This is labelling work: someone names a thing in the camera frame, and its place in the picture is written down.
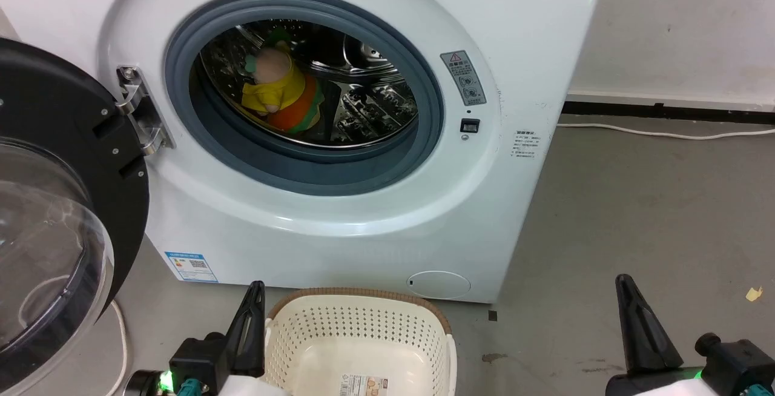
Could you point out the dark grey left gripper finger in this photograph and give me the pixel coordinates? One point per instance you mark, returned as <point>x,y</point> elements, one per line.
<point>248,335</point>

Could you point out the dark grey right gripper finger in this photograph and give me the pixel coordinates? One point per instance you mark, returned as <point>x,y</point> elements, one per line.
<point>645,335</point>

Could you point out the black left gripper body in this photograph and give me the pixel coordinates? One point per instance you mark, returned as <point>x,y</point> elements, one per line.
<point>197,359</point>

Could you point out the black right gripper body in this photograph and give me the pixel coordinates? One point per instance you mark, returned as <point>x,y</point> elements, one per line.
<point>726,366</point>

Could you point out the cream perforated laundry basket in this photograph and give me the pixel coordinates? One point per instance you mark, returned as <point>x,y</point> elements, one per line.
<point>357,335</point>

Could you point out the paper label in basket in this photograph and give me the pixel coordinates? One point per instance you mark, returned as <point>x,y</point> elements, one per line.
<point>363,386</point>

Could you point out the white front-load washing machine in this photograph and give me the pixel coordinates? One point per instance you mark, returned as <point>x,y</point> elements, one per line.
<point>339,226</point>

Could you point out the orange green striped plush toy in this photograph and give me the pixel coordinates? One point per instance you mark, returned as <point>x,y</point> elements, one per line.
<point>300,112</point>

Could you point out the pink plush doll yellow coat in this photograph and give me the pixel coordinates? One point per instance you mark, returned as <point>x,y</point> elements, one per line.
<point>272,84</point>

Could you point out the yellow paper scrap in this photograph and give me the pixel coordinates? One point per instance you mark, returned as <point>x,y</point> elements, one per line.
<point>754,293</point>

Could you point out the blue energy label sticker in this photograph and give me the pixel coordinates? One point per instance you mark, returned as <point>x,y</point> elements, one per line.
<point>191,266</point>

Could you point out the grey rubber door gasket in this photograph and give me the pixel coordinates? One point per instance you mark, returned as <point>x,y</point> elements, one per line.
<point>303,166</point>

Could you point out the oval drain filter cover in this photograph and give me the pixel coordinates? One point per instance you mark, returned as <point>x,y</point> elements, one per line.
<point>439,284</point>

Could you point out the black skirting board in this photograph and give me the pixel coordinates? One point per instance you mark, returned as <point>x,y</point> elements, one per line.
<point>666,111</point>

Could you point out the small white text sticker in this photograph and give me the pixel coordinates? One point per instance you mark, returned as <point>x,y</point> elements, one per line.
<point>524,145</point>

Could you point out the chrome door hinge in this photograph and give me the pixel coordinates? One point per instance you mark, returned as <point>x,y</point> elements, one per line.
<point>140,114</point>

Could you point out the black round washer door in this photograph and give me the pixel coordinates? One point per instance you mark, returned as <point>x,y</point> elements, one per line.
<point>60,141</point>

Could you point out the stainless steel washer drum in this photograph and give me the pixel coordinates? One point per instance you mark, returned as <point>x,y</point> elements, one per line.
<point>369,105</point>

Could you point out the black door latch socket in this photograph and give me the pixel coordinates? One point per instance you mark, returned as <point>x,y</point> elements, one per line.
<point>470,125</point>

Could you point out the grey warning sticker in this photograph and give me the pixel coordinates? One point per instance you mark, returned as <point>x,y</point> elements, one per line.
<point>463,77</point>

